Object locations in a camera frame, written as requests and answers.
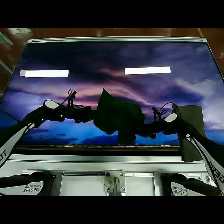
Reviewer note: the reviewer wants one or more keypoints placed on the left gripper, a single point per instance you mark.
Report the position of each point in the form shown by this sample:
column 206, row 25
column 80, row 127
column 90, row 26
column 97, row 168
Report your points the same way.
column 84, row 114

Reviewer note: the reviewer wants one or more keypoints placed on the dark green shirt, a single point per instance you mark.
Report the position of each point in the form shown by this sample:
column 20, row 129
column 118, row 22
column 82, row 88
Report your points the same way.
column 116, row 115

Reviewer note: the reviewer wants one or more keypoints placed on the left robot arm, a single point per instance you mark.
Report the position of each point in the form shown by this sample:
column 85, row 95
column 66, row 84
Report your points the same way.
column 20, row 128

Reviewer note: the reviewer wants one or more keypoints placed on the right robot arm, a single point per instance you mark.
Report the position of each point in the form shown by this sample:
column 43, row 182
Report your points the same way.
column 213, row 166

